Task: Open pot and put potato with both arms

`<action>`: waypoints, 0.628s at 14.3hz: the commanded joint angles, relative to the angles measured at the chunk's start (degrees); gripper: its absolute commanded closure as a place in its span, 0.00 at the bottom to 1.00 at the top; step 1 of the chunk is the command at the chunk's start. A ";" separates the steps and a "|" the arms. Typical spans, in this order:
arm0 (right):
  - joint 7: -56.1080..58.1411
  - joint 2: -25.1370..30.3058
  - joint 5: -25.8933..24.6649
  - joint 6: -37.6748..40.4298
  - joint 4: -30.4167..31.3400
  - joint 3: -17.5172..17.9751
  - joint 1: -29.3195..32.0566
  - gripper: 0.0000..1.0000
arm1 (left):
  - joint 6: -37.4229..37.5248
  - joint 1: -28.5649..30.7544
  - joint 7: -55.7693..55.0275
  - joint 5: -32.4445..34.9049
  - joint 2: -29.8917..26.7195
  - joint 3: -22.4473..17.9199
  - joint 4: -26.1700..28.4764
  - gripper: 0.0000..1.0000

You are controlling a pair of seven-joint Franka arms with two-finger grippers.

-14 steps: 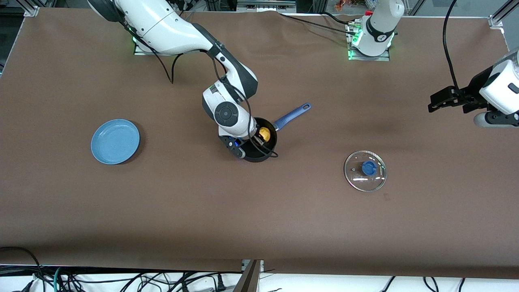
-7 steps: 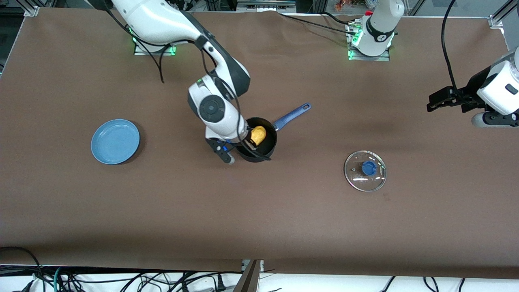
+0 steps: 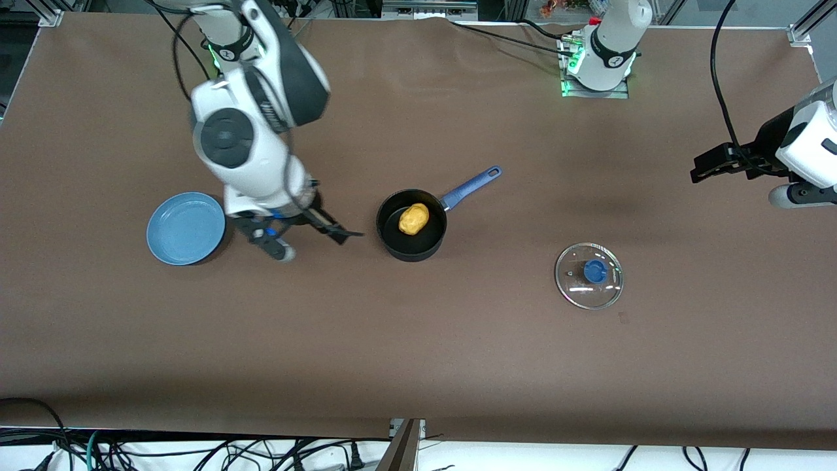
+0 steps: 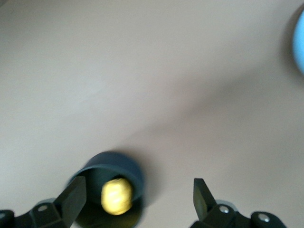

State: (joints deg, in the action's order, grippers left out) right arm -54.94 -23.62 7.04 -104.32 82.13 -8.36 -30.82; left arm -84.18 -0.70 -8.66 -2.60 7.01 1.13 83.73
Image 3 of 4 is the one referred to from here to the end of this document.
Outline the yellow potato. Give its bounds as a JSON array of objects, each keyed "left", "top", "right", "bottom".
[{"left": 398, "top": 203, "right": 430, "bottom": 236}]

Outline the glass lid with blue knob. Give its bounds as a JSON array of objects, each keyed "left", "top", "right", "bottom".
[{"left": 555, "top": 242, "right": 624, "bottom": 310}]

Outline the blue round plate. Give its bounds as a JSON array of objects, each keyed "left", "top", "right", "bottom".
[{"left": 146, "top": 192, "right": 227, "bottom": 266}]

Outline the brown table cover sheet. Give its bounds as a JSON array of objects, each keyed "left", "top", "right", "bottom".
[{"left": 0, "top": 13, "right": 837, "bottom": 452}]

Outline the grey device box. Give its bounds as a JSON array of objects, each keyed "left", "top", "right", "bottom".
[{"left": 381, "top": 0, "right": 479, "bottom": 20}]

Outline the dark pot with blue handle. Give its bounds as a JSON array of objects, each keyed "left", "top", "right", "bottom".
[{"left": 376, "top": 166, "right": 503, "bottom": 263}]

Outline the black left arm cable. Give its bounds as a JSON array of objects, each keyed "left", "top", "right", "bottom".
[{"left": 711, "top": 0, "right": 776, "bottom": 177}]

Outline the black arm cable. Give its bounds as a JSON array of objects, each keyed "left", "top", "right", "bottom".
[
  {"left": 711, "top": 0, "right": 776, "bottom": 177},
  {"left": 147, "top": 0, "right": 316, "bottom": 226}
]

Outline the aluminium frame profile corner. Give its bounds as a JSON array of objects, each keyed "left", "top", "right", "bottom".
[{"left": 787, "top": 0, "right": 837, "bottom": 45}]

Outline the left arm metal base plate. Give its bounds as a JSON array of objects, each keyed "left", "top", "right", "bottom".
[{"left": 559, "top": 36, "right": 632, "bottom": 99}]

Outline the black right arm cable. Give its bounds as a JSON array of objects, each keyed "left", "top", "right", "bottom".
[{"left": 147, "top": 0, "right": 316, "bottom": 226}]

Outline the black cable with plug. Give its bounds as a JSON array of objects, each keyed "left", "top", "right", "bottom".
[{"left": 288, "top": 440, "right": 368, "bottom": 471}]

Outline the metal frame post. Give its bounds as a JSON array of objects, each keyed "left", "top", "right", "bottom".
[{"left": 375, "top": 419, "right": 426, "bottom": 471}]

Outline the black cable across table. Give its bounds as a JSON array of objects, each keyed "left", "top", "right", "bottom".
[{"left": 450, "top": 20, "right": 577, "bottom": 58}]

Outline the green cable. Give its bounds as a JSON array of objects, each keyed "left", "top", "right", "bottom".
[{"left": 86, "top": 430, "right": 109, "bottom": 471}]

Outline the thick black looping cable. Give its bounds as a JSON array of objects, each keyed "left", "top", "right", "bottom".
[{"left": 0, "top": 397, "right": 74, "bottom": 471}]

